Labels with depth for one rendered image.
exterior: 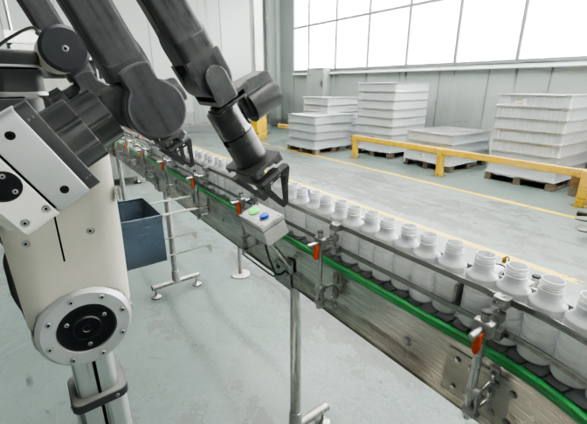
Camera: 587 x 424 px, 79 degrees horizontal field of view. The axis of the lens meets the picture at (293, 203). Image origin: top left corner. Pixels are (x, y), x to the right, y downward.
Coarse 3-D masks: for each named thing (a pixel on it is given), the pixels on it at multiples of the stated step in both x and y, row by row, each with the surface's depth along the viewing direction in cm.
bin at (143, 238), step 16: (128, 208) 176; (144, 208) 179; (192, 208) 169; (128, 224) 148; (144, 224) 152; (160, 224) 156; (128, 240) 150; (144, 240) 154; (160, 240) 158; (128, 256) 152; (144, 256) 156; (160, 256) 160
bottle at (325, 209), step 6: (324, 198) 107; (330, 198) 107; (324, 204) 107; (330, 204) 108; (318, 210) 109; (324, 210) 108; (330, 210) 108; (324, 216) 107; (318, 222) 109; (324, 222) 108; (318, 228) 110; (324, 228) 108; (324, 234) 109
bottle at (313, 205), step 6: (312, 192) 115; (318, 192) 115; (312, 198) 112; (318, 198) 112; (312, 204) 113; (318, 204) 113; (312, 210) 112; (306, 216) 115; (306, 222) 116; (312, 222) 114; (306, 228) 116; (312, 228) 114; (306, 234) 117; (312, 240) 116
